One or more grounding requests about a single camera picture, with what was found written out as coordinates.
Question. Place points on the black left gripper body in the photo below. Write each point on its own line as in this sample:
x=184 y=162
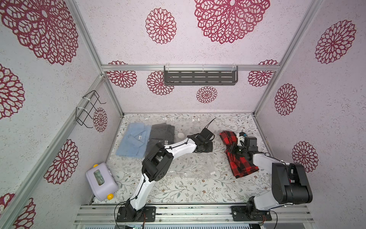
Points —
x=208 y=148

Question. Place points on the lilac toy toaster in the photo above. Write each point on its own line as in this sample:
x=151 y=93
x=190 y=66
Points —
x=102 y=182

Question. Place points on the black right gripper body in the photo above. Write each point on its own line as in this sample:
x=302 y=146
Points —
x=240 y=149

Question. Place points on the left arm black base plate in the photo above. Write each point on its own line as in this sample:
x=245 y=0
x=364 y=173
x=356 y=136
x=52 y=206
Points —
x=126 y=213

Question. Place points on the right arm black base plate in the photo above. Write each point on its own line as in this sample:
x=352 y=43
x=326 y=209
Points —
x=241 y=213

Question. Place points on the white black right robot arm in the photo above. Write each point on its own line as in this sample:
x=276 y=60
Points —
x=290 y=185

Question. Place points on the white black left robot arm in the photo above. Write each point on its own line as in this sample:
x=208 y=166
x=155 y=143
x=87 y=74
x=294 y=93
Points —
x=156 y=165

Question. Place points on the aluminium mounting rail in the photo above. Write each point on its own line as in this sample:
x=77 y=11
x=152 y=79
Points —
x=193 y=214

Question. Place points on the dark grey wall shelf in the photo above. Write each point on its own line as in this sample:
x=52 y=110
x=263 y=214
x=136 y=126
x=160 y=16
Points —
x=200 y=77

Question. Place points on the black wire wall rack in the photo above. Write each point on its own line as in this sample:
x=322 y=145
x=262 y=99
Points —
x=85 y=112

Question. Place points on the red black plaid shirt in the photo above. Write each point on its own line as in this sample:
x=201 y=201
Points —
x=240 y=167

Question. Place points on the clear plastic vacuum bag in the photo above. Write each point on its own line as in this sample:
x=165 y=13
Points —
x=201 y=165

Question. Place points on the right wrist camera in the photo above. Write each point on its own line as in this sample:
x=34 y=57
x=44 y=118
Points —
x=241 y=139

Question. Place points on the dark grey shirt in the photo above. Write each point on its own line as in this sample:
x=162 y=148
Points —
x=160 y=133

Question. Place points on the light blue shirt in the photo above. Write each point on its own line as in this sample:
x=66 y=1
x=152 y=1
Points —
x=134 y=142

